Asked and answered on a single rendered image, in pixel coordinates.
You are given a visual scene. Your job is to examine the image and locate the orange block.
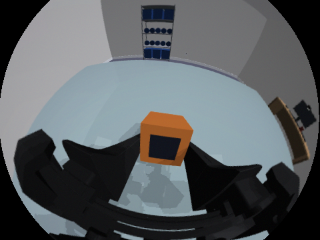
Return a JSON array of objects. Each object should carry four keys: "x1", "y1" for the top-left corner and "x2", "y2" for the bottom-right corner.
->
[{"x1": 139, "y1": 111, "x2": 193, "y2": 166}]

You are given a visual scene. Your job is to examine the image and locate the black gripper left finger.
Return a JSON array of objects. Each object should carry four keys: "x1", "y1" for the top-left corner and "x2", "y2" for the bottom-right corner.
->
[{"x1": 62, "y1": 133, "x2": 141, "y2": 202}]

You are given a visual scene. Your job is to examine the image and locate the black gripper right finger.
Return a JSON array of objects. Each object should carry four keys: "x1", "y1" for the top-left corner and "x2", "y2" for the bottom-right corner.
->
[{"x1": 184, "y1": 142, "x2": 262, "y2": 211}]

